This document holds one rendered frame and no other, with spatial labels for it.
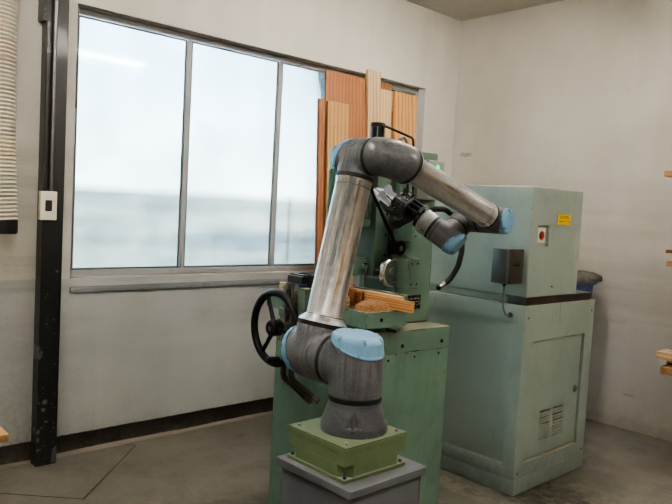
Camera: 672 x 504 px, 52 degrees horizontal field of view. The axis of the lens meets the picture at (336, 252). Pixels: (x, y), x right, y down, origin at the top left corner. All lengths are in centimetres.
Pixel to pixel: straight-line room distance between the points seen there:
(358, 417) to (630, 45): 336
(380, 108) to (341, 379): 290
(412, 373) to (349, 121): 204
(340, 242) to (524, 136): 306
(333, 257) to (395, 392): 88
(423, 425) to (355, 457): 107
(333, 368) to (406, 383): 91
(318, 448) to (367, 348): 30
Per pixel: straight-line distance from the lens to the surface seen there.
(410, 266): 273
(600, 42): 481
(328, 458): 191
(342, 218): 205
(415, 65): 501
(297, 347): 204
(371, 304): 249
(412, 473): 201
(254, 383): 419
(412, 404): 285
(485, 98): 519
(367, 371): 190
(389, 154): 202
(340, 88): 439
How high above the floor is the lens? 126
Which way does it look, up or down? 4 degrees down
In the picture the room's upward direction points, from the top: 3 degrees clockwise
